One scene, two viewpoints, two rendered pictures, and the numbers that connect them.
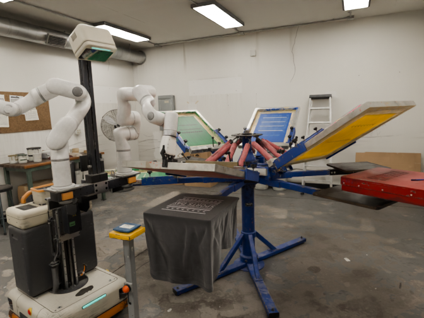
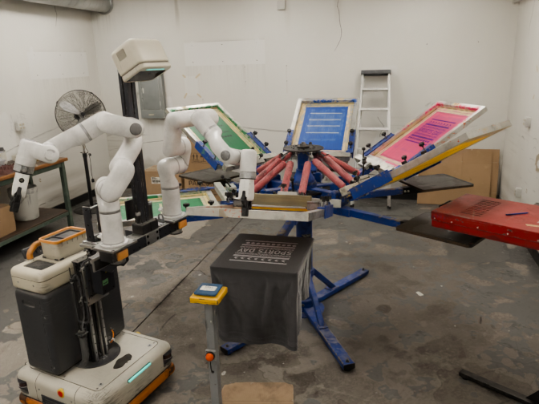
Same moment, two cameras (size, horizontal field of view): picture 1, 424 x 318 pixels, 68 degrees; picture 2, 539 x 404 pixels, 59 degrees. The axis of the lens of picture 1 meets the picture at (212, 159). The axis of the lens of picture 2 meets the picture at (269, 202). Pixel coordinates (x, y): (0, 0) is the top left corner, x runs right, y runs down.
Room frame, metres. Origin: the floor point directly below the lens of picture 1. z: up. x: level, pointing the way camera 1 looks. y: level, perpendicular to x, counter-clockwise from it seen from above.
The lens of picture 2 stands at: (-0.41, 0.48, 1.92)
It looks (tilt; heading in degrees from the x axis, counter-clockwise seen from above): 17 degrees down; 351
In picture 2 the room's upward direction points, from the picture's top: 2 degrees counter-clockwise
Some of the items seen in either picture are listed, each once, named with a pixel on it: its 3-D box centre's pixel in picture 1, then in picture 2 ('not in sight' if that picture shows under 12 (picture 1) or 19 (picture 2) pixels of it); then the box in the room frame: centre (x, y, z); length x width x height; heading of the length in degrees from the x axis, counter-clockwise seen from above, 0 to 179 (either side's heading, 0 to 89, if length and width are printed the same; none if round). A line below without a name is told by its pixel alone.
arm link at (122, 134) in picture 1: (123, 138); (170, 172); (2.11, 0.59, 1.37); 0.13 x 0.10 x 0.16; 134
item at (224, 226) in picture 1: (224, 240); (303, 289); (1.85, -0.06, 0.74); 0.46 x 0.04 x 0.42; 156
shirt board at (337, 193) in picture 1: (305, 188); (381, 218); (2.40, -0.73, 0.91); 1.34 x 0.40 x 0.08; 36
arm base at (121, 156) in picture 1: (122, 161); (169, 201); (2.11, 0.61, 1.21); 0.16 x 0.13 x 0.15; 54
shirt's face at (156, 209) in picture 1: (194, 204); (265, 251); (1.93, 0.13, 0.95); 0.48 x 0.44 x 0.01; 156
